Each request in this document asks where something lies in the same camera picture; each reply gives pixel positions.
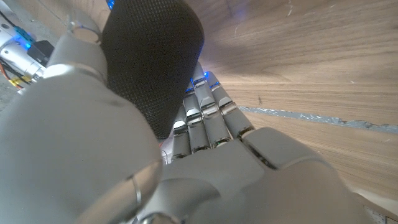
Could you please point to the white power strip box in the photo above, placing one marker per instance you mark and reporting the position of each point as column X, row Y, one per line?
column 377, row 216

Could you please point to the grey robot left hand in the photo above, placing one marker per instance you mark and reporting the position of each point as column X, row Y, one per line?
column 248, row 186

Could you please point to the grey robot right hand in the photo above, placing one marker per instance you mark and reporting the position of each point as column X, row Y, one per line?
column 110, row 3

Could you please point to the black cylindrical fabric speaker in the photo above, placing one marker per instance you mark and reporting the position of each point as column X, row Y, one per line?
column 152, row 56

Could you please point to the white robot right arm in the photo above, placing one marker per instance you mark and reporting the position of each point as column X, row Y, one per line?
column 18, row 59

